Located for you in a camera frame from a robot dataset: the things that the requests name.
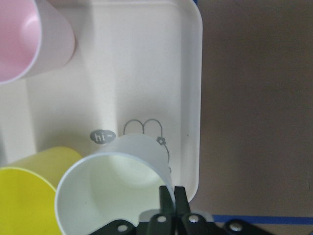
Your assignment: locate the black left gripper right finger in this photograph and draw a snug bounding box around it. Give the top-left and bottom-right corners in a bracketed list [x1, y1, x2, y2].
[174, 186, 220, 235]

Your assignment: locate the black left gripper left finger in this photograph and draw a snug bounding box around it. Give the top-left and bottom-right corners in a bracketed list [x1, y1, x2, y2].
[146, 186, 175, 235]

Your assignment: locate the cream white plastic cup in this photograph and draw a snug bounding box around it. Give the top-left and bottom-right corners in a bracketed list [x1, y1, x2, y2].
[54, 134, 175, 235]

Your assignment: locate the yellow plastic cup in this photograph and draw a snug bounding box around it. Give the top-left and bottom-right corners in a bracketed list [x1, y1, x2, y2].
[0, 147, 82, 235]

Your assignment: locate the pink plastic cup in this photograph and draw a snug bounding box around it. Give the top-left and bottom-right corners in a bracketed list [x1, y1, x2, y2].
[0, 0, 75, 84]

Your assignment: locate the cream plastic tray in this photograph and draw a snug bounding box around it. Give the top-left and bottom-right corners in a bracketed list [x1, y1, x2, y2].
[0, 0, 202, 199]

